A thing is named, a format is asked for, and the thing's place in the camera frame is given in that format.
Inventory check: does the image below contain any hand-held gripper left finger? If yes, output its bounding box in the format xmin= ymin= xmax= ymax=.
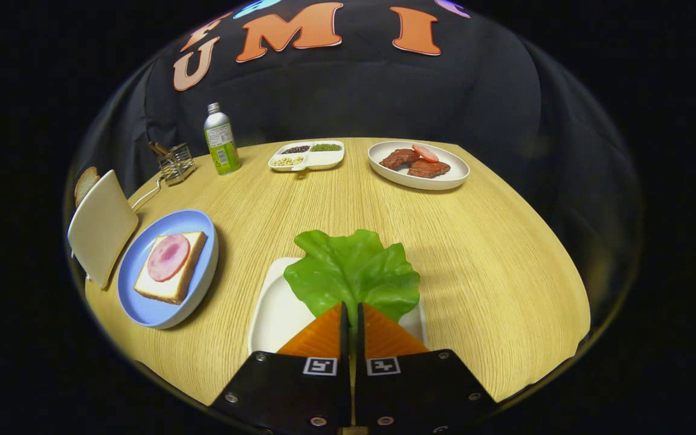
xmin=210 ymin=302 xmax=353 ymax=435

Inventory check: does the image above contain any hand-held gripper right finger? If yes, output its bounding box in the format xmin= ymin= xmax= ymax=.
xmin=354 ymin=302 xmax=498 ymax=435

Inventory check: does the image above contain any green lettuce leaf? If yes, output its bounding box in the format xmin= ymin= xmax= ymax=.
xmin=283 ymin=229 xmax=421 ymax=327

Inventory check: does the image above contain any toasted bread slice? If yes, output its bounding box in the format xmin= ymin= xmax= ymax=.
xmin=74 ymin=167 xmax=100 ymax=207

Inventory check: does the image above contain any white square plate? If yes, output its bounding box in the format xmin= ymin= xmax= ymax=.
xmin=248 ymin=257 xmax=428 ymax=357

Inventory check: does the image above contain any white bread slice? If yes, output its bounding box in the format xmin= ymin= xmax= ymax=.
xmin=134 ymin=231 xmax=208 ymax=305

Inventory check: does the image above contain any blue plate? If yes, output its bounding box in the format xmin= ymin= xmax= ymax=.
xmin=117 ymin=210 xmax=219 ymax=330

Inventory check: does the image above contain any pink ham slice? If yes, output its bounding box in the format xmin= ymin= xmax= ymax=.
xmin=147 ymin=234 xmax=191 ymax=282

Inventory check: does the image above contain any white round plate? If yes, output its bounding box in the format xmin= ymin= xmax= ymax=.
xmin=367 ymin=140 xmax=471 ymax=192

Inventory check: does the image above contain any brown meat piece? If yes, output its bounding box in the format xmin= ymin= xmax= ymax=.
xmin=407 ymin=159 xmax=451 ymax=179
xmin=379 ymin=149 xmax=420 ymax=170

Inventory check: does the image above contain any white divided dish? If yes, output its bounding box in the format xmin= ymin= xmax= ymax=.
xmin=268 ymin=140 xmax=345 ymax=173

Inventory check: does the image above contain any white toaster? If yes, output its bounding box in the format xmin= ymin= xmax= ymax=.
xmin=68 ymin=169 xmax=140 ymax=289

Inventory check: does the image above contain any green and silver bottle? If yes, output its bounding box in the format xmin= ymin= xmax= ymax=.
xmin=204 ymin=103 xmax=242 ymax=176

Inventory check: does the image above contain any black backdrop cloth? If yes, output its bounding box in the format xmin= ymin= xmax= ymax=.
xmin=70 ymin=0 xmax=642 ymax=254

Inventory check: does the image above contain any white toaster cable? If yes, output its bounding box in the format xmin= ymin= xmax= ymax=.
xmin=130 ymin=175 xmax=164 ymax=212

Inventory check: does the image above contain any wire utensil basket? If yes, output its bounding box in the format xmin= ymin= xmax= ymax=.
xmin=156 ymin=143 xmax=196 ymax=185

